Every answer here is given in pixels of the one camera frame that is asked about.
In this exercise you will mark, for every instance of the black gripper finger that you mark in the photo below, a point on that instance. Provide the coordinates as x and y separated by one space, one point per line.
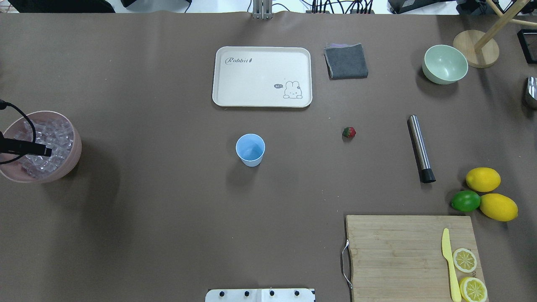
21 147

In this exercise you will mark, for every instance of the red strawberry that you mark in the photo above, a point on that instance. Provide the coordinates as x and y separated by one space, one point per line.
349 132

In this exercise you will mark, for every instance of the steel muddler black tip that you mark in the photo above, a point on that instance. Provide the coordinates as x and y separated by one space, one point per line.
426 174

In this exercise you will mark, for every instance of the pile of ice cubes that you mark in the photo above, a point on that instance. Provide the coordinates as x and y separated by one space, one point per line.
55 134

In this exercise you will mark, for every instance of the light blue plastic cup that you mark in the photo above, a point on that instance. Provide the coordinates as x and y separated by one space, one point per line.
250 148

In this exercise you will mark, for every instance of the wooden cup stand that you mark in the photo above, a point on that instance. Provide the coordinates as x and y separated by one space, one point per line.
479 48

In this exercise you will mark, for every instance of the steel ice scoop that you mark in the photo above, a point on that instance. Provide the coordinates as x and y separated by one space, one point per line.
531 92

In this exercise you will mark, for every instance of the pink bowl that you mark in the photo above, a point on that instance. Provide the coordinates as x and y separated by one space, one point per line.
21 130

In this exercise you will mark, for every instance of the cream rabbit tray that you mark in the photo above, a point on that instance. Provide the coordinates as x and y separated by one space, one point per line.
262 77

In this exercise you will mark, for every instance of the grey folded cloth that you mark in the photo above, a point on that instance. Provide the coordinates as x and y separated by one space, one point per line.
345 61

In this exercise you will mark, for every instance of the bamboo cutting board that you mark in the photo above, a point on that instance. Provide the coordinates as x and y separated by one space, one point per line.
398 258

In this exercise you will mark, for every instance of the light green bowl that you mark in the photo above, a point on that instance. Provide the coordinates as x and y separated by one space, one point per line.
444 64

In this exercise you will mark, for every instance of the yellow plastic knife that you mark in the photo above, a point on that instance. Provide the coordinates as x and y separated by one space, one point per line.
446 252

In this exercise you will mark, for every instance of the green lime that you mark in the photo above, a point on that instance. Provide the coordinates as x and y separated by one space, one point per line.
466 201

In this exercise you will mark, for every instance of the lemon half lower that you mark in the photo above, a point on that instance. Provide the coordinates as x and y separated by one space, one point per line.
465 260

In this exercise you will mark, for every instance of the lemon half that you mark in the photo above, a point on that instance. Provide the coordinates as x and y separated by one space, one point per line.
465 260
473 289

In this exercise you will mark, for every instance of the yellow lemon lower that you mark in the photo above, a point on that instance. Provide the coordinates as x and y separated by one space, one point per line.
483 179

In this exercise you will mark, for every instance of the yellow lemon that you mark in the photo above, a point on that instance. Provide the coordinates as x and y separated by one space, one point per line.
483 179
498 207

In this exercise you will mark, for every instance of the lemon half upper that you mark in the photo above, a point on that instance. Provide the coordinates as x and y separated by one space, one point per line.
473 289

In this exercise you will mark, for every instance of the yellow lemon upper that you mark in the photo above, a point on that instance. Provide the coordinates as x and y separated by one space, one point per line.
498 207

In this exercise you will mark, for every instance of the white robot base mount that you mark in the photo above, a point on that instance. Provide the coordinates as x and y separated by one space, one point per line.
261 295

